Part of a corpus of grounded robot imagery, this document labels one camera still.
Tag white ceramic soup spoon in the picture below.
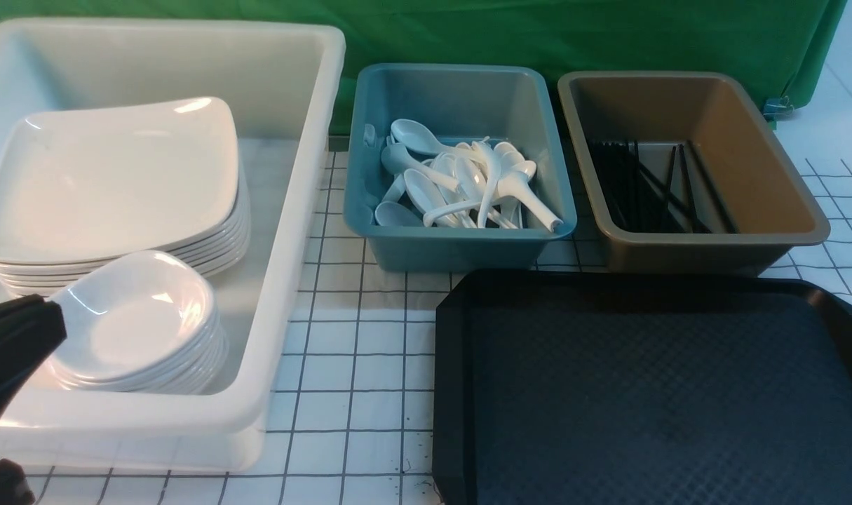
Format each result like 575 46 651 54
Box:
380 143 460 191

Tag large white square plate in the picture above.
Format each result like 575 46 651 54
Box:
0 96 240 264

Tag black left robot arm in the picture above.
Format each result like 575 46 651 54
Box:
0 294 67 504

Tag teal plastic spoon bin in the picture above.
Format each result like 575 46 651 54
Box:
344 63 579 272

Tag pile of white spoons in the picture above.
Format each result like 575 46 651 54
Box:
374 119 563 232

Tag black plastic serving tray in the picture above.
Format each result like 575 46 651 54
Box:
431 269 852 504

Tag black chopsticks in bin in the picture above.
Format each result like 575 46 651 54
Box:
587 140 739 234

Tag large white plastic tub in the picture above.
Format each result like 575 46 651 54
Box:
0 18 345 473

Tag brown plastic chopstick bin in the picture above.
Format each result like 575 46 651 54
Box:
557 71 830 276

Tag stack of white small bowls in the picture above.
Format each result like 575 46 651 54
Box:
46 250 229 394

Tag stack of white square plates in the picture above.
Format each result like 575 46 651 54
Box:
0 161 250 297

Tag metal binder clip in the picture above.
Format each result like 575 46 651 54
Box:
760 96 795 123

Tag green cloth backdrop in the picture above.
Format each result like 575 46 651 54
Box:
0 1 846 135

